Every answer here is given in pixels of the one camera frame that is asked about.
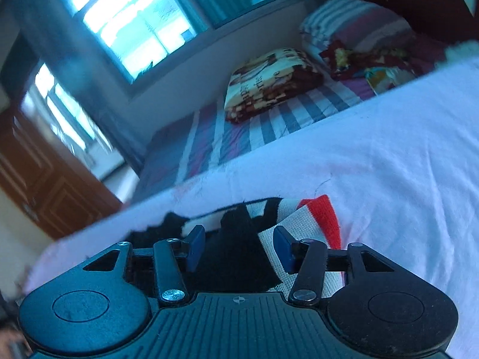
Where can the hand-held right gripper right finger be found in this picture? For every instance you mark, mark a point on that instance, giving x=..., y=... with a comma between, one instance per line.
x=282, y=248

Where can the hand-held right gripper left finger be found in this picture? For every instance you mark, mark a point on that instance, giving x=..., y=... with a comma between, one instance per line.
x=194, y=246

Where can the striped knit sweater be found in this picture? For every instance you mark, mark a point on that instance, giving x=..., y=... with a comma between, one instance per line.
x=243, y=254

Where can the striped bed sheet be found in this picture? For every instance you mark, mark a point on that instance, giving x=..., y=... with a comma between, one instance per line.
x=232, y=138

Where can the floral bed sheet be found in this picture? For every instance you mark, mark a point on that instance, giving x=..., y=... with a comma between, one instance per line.
x=374, y=149

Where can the brown wooden door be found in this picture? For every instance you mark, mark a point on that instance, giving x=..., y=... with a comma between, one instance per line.
x=48, y=190

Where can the folded printed blanket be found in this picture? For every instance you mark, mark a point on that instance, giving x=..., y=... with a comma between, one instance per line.
x=269, y=82

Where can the colourful red cloth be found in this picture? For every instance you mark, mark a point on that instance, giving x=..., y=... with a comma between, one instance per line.
x=378, y=65

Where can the sliding glass window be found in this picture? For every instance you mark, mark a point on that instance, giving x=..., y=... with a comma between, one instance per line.
x=127, y=18

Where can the striped pillow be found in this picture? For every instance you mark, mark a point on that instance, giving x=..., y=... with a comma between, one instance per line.
x=355, y=20

